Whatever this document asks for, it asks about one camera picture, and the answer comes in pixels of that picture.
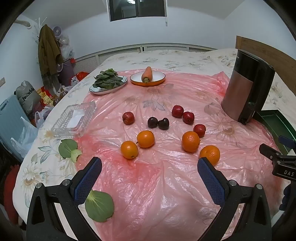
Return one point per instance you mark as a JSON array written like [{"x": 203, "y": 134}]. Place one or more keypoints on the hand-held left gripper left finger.
[{"x": 89, "y": 178}]

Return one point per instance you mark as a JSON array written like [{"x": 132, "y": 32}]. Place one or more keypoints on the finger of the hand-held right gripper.
[
  {"x": 286, "y": 140},
  {"x": 268, "y": 149}
]

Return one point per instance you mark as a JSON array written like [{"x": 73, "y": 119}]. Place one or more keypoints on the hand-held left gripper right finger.
[{"x": 211, "y": 183}]

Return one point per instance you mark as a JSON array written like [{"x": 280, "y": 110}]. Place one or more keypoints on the green tray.
[{"x": 277, "y": 122}]

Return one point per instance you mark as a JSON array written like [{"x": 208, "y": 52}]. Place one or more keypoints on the orange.
[
  {"x": 209, "y": 154},
  {"x": 190, "y": 141},
  {"x": 145, "y": 138},
  {"x": 129, "y": 149}
]

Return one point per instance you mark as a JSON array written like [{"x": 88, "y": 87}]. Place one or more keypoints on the small red apple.
[
  {"x": 177, "y": 111},
  {"x": 188, "y": 117},
  {"x": 128, "y": 118},
  {"x": 199, "y": 130}
]

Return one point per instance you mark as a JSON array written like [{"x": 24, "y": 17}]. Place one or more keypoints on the dark plum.
[
  {"x": 152, "y": 122},
  {"x": 163, "y": 123}
]

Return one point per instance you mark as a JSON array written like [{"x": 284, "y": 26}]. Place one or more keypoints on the bok choy leaf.
[
  {"x": 99, "y": 206},
  {"x": 68, "y": 148}
]

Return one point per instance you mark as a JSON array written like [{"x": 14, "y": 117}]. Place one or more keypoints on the pink plastic sheet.
[{"x": 150, "y": 185}]

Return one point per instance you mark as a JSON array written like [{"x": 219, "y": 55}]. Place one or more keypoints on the clear plastic container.
[{"x": 74, "y": 118}]

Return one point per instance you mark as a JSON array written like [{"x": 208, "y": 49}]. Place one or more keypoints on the black and copper electric kettle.
[{"x": 240, "y": 92}]

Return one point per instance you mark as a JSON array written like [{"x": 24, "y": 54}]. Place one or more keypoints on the red cloth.
[{"x": 11, "y": 190}]

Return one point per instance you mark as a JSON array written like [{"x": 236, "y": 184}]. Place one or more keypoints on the small white plastic bag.
[{"x": 41, "y": 115}]

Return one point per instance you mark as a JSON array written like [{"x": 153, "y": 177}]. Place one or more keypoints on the red and yellow gift box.
[{"x": 45, "y": 97}]

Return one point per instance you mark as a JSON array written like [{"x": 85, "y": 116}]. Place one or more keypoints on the wooden headboard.
[{"x": 266, "y": 49}]

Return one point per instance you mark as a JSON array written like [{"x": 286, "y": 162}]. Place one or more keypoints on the light blue plastic case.
[{"x": 9, "y": 120}]

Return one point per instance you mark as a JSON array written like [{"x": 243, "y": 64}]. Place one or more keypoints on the white oval plate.
[{"x": 121, "y": 83}]

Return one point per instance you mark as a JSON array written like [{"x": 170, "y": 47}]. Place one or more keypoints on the green leafy vegetable pile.
[{"x": 107, "y": 78}]

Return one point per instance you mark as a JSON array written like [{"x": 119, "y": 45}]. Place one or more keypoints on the grey printed bag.
[{"x": 27, "y": 96}]

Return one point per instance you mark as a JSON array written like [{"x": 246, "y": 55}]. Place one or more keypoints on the red bag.
[{"x": 81, "y": 75}]

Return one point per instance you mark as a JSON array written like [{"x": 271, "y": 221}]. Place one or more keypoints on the purple bin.
[{"x": 66, "y": 74}]

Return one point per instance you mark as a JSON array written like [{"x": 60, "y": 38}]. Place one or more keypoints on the orange rimmed plate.
[{"x": 159, "y": 76}]

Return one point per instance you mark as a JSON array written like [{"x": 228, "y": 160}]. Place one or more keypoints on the carrot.
[{"x": 147, "y": 73}]

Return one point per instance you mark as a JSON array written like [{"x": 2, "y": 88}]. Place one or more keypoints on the clear plastic bags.
[{"x": 66, "y": 48}]

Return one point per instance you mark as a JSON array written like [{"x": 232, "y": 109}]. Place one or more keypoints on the olive brown coat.
[{"x": 47, "y": 51}]

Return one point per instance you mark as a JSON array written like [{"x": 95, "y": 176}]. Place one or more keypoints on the white coat rack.
[{"x": 43, "y": 21}]

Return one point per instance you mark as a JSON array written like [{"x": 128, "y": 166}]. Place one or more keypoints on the white blind wand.
[{"x": 166, "y": 14}]

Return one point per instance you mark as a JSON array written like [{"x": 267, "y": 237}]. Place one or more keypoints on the dark window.
[{"x": 124, "y": 9}]

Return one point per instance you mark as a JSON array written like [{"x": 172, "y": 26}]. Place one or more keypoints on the wall socket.
[{"x": 2, "y": 81}]

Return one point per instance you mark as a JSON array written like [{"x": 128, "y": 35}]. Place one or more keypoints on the white wall pipe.
[{"x": 22, "y": 22}]

